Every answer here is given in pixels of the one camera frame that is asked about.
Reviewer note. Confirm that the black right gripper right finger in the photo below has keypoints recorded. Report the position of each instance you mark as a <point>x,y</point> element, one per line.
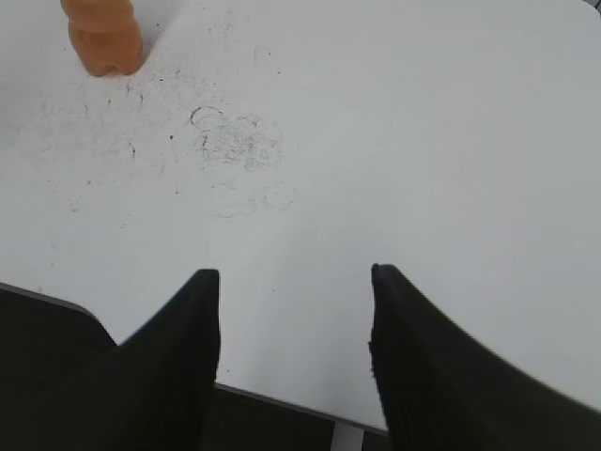
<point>440,389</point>

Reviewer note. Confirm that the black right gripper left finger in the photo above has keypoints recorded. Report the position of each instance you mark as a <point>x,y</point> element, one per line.
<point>67,385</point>

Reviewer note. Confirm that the orange drink plastic bottle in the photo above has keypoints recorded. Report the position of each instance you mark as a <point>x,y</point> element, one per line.
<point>105,35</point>

